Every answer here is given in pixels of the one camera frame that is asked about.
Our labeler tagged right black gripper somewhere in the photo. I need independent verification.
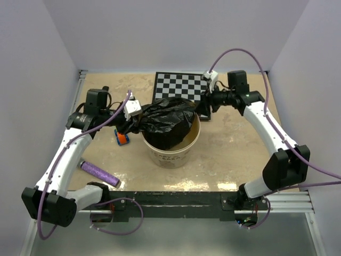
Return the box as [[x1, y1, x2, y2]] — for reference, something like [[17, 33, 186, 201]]
[[194, 82, 236, 116]]

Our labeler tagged beige round trash bin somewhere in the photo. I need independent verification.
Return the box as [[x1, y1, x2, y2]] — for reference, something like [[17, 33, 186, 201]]
[[141, 114, 200, 169]]

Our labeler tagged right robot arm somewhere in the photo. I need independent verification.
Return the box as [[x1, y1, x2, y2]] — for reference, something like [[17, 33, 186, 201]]
[[196, 70, 310, 210]]

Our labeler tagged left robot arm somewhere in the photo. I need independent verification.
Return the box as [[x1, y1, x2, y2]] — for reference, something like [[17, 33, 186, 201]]
[[21, 86, 135, 227]]

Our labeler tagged black white chessboard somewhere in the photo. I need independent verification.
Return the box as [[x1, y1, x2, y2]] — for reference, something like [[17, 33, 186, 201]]
[[152, 71, 207, 105]]

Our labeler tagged colourful toy block car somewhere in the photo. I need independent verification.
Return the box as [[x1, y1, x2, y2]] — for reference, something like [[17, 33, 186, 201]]
[[114, 129, 130, 146]]

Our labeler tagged purple glitter microphone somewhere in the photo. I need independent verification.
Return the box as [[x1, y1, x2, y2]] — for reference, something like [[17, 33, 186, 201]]
[[78, 160, 121, 188]]

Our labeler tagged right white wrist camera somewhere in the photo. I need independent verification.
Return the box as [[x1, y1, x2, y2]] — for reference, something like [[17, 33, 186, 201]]
[[201, 70, 218, 93]]

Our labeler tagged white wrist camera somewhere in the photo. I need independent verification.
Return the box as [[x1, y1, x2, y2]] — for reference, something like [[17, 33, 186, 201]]
[[124, 100, 143, 121], [201, 70, 218, 93]]

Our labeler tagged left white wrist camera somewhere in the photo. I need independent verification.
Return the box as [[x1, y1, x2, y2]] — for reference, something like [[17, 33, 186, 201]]
[[124, 100, 143, 121]]

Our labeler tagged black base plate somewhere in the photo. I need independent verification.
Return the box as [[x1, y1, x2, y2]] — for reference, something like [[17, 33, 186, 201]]
[[79, 190, 270, 223]]

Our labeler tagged aluminium left rail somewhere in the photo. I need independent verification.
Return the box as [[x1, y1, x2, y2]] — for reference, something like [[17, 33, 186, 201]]
[[67, 69, 88, 117]]

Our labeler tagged aluminium rail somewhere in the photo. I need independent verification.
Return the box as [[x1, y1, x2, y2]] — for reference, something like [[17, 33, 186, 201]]
[[78, 190, 316, 214], [67, 69, 88, 117]]

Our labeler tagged aluminium front rail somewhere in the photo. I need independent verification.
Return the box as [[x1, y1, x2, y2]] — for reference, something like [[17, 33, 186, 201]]
[[78, 190, 316, 214]]

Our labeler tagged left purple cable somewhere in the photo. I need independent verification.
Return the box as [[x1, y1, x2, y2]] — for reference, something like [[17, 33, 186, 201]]
[[36, 90, 144, 241]]

